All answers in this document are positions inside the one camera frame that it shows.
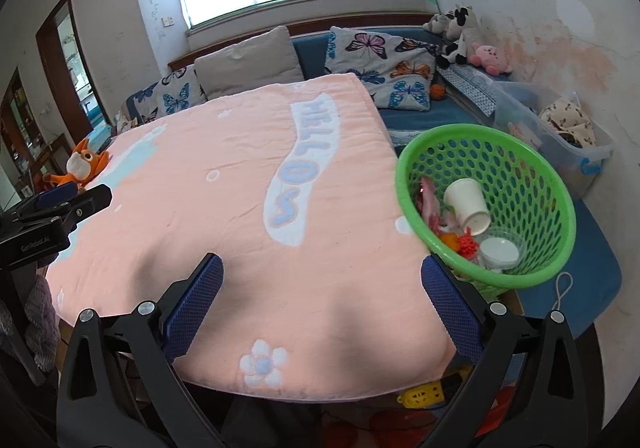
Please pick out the green plastic basket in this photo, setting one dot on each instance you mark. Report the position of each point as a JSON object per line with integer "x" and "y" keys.
{"x": 540, "y": 168}

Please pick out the cow plush toy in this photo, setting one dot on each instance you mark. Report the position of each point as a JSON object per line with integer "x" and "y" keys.
{"x": 462, "y": 28}

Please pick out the cream patterned cloth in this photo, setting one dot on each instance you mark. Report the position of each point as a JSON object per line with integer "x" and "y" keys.
{"x": 565, "y": 118}

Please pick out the grey pillow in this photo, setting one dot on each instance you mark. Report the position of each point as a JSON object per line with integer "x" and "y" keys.
{"x": 245, "y": 63}

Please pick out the blue butterfly pillow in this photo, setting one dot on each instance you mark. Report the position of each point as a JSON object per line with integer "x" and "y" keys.
{"x": 175, "y": 98}

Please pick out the yellow power strip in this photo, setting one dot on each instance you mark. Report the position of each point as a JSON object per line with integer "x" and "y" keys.
{"x": 420, "y": 394}

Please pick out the blue sofa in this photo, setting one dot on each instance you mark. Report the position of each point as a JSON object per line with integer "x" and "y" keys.
{"x": 312, "y": 53}

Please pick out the folded patterned blanket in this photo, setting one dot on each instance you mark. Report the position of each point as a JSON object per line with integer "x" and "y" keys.
{"x": 472, "y": 88}

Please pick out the small orange ball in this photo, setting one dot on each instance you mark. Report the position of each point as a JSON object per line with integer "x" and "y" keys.
{"x": 438, "y": 92}

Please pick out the orange fox plush toy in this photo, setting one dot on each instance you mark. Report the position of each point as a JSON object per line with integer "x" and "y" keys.
{"x": 82, "y": 163}

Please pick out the red foam fruit net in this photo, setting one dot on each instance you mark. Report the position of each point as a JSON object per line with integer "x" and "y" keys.
{"x": 467, "y": 245}

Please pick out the pink snack wrapper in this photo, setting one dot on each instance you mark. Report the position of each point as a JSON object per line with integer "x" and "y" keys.
{"x": 431, "y": 208}

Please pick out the doorway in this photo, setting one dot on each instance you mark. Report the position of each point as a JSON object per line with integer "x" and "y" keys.
{"x": 75, "y": 68}

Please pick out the clear round lidded container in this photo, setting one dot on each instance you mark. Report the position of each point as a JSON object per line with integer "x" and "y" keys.
{"x": 500, "y": 250}

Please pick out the blue tissue pack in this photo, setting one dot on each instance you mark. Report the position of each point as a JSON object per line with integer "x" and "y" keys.
{"x": 100, "y": 135}

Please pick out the white paper cup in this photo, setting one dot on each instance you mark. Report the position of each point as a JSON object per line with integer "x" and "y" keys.
{"x": 465, "y": 203}

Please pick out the grey plush toy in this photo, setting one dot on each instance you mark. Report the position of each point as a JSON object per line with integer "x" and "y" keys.
{"x": 436, "y": 23}

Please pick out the orange peel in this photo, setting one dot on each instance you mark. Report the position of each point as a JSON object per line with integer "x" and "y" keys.
{"x": 450, "y": 240}

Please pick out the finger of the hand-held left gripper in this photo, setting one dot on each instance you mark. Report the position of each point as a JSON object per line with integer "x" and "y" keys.
{"x": 90, "y": 203}
{"x": 55, "y": 195}

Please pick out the person's left hand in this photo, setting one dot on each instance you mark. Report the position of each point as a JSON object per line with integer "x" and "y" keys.
{"x": 42, "y": 328}

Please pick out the orange butterfly pillow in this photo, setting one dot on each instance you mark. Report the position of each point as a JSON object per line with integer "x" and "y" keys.
{"x": 405, "y": 88}

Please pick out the clear storage bin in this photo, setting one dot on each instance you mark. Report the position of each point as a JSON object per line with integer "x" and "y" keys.
{"x": 525, "y": 103}

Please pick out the dark wooden cabinet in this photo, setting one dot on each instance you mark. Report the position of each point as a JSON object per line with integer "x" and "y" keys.
{"x": 20, "y": 103}

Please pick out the pink plush toy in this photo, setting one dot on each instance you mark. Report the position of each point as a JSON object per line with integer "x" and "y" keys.
{"x": 487, "y": 55}

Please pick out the small grey patterned cloth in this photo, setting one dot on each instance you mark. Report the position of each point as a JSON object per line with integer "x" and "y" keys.
{"x": 400, "y": 137}

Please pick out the purple butterfly pillow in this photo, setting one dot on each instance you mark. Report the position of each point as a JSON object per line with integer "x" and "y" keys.
{"x": 365, "y": 43}

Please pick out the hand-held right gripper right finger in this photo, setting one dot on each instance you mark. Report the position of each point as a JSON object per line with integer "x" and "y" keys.
{"x": 450, "y": 313}

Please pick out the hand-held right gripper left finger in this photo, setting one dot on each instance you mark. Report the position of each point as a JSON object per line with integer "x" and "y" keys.
{"x": 195, "y": 313}

